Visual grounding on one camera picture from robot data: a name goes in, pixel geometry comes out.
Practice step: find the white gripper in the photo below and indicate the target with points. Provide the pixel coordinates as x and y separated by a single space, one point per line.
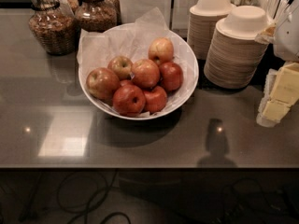
288 38

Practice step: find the white bowl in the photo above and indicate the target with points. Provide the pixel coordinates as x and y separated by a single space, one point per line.
179 97

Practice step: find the dark red apple right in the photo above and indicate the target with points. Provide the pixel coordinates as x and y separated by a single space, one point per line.
171 76

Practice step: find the yellow-red apple at back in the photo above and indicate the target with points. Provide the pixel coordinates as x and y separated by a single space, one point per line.
161 50

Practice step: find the red apple front right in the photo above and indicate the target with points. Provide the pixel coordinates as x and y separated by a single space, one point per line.
156 100

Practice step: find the red apple centre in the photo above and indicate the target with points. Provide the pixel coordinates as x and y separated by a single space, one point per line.
145 74

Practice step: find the small hidden red apple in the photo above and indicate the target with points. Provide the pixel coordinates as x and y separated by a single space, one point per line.
126 82

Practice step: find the red apple front left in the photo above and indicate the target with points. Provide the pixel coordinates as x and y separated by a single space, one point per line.
129 100

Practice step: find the greenish apple back left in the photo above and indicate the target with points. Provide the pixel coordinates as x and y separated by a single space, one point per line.
121 66

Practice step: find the red apple far left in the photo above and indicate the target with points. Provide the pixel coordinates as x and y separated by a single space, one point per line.
102 83

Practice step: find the front stack paper bowls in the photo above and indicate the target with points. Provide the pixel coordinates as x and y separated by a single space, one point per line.
234 54

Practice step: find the stack paper bowls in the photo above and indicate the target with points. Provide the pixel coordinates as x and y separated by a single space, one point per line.
202 21
234 54

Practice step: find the rear stack paper bowls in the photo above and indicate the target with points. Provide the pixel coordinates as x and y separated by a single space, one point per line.
202 21

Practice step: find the white paper liner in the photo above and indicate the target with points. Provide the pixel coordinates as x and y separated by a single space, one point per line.
131 40

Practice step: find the glass cereal jar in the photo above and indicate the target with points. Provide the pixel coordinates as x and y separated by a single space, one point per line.
96 15
54 30

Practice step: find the front glass cereal jar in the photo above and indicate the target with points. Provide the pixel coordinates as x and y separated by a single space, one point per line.
54 30

